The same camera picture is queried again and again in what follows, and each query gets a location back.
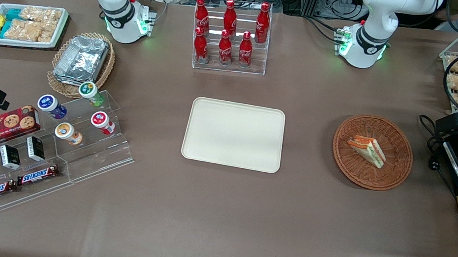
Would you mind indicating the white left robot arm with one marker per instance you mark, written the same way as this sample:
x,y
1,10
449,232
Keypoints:
x,y
377,15

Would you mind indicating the triangular sandwich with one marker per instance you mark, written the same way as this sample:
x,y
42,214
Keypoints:
x,y
369,150

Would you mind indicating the brown wicker basket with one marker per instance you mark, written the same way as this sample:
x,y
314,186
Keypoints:
x,y
361,174

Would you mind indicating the light wicker basket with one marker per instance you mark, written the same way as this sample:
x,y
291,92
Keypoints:
x,y
105,70

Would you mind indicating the cream plastic tray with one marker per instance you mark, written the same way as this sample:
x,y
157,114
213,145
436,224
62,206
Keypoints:
x,y
235,134

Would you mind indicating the black bar with silver strip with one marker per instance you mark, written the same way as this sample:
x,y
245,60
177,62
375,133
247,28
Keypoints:
x,y
453,164

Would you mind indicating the blue lid gum bottle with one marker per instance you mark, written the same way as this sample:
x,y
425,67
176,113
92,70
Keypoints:
x,y
48,104

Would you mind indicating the teal snack packet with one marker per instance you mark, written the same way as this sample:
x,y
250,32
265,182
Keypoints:
x,y
13,14
5,28

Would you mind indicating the small black white box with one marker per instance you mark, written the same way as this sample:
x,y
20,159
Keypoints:
x,y
10,157
35,148

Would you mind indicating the clear rice cracker bag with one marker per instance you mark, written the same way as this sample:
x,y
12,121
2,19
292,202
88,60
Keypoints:
x,y
41,14
27,30

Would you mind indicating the orange lid gum bottle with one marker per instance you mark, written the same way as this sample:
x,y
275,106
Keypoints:
x,y
65,131

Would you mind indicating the white rectangular snack bin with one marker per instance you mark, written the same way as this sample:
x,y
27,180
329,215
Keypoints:
x,y
61,29

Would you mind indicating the stack of foil trays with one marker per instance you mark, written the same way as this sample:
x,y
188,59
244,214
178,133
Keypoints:
x,y
81,60

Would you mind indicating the green lid gum bottle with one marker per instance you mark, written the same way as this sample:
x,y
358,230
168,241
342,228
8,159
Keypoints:
x,y
88,91

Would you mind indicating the red lid gum bottle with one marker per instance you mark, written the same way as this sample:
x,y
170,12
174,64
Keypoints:
x,y
100,120

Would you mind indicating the clear acrylic step display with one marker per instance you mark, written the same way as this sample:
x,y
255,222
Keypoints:
x,y
99,155

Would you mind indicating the red cola bottle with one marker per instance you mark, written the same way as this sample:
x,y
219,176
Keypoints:
x,y
200,48
230,16
225,51
245,52
262,23
202,15

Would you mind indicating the clear acrylic bottle rack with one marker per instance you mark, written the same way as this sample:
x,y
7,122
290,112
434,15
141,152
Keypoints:
x,y
228,69

